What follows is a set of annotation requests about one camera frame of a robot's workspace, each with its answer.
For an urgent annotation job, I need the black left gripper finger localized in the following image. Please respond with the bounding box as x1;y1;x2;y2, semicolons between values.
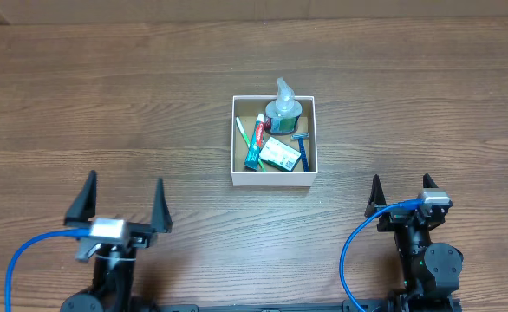
63;170;97;228
151;179;173;233

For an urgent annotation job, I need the blue disposable razor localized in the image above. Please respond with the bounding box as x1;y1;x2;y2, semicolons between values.
291;133;309;172

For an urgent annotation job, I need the teal toothpaste tube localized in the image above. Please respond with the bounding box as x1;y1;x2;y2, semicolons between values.
244;114;265;171

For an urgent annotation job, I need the green white floss packet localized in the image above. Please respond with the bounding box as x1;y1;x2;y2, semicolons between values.
259;137;301;172

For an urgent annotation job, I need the green toothbrush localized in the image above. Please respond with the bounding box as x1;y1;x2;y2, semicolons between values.
236;116;267;172

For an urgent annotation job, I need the clear soap pump bottle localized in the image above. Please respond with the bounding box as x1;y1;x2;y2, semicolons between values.
264;77;303;135

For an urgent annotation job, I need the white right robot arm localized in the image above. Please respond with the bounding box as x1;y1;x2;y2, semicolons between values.
365;174;464;312

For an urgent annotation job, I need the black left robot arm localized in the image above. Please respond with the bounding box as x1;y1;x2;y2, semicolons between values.
60;171;173;312

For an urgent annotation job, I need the white cardboard box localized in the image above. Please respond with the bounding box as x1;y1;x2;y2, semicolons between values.
231;95;318;187

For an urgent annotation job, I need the blue right camera cable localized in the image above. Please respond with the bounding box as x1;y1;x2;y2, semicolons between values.
339;198;424;312

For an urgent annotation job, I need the blue camera cable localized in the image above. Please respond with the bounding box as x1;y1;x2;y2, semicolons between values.
4;228;93;312
339;198;424;312

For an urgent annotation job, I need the blue left camera cable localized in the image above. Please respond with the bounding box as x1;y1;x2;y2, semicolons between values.
4;228;93;312

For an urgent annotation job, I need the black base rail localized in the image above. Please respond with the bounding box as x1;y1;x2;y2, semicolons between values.
140;298;462;312

